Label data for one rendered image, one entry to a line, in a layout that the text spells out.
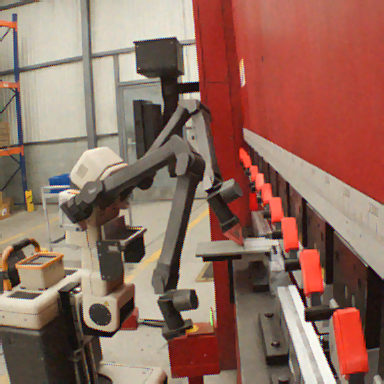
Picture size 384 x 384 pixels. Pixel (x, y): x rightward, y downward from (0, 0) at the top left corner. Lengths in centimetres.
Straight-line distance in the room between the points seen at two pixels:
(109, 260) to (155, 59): 132
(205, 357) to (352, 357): 127
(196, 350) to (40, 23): 954
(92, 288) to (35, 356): 40
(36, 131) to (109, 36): 245
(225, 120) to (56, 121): 780
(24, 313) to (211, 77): 152
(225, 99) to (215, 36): 35
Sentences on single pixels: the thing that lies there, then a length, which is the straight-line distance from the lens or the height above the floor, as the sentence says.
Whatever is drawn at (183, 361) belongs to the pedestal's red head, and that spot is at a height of 72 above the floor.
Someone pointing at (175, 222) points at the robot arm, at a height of 116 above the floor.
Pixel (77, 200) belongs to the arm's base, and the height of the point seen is 122.
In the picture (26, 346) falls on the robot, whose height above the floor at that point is 61.
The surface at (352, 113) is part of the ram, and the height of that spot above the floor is 148.
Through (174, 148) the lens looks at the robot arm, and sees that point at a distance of 165.
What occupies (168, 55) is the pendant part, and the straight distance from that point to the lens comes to 291.
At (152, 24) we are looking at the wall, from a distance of 961.
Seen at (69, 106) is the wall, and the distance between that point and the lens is 1019.
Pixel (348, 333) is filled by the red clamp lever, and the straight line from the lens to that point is 42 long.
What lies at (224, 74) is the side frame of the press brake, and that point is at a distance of 274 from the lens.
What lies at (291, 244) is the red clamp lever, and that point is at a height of 128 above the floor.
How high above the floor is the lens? 148
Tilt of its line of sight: 8 degrees down
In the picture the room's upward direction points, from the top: 5 degrees counter-clockwise
